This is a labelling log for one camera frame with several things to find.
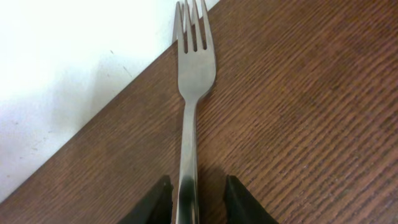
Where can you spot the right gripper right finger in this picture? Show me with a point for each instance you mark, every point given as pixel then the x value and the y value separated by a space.
pixel 241 206

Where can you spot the steel fork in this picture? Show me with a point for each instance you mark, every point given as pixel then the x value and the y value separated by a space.
pixel 196 77

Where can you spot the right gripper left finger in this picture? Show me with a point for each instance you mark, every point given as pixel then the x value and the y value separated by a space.
pixel 155 207

